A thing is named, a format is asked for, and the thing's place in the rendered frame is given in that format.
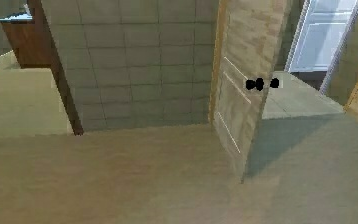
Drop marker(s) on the light wooden room door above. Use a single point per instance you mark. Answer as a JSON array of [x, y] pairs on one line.
[[247, 66]]

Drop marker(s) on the dark brown wooden cabinet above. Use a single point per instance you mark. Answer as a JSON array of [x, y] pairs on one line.
[[28, 41]]

